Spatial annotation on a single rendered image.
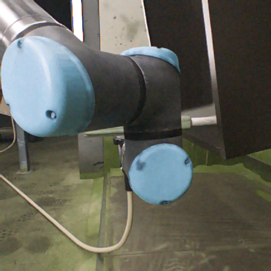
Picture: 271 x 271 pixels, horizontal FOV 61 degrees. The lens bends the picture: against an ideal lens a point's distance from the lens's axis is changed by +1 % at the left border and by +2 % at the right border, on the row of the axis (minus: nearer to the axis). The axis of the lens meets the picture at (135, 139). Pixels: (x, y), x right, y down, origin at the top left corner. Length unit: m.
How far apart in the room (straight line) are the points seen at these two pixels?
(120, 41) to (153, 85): 1.41
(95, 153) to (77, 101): 1.51
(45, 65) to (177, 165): 0.20
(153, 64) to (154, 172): 0.14
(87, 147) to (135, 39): 0.83
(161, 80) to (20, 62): 0.16
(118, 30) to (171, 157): 1.45
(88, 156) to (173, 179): 1.42
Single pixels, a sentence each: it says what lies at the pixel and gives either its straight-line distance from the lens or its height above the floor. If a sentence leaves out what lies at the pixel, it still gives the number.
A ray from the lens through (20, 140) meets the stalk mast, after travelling 2.02.
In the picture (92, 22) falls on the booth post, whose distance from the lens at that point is 1.72.
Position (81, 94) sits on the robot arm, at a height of 0.63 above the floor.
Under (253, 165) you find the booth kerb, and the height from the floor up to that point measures 0.11.
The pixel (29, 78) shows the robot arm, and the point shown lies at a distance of 0.22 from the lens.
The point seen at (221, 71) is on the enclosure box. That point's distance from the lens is 0.61.
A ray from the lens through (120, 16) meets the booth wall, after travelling 1.73.
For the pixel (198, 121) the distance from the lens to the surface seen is 0.70.
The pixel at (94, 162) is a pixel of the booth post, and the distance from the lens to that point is 1.73.
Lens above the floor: 0.63
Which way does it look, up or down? 11 degrees down
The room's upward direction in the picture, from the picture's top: straight up
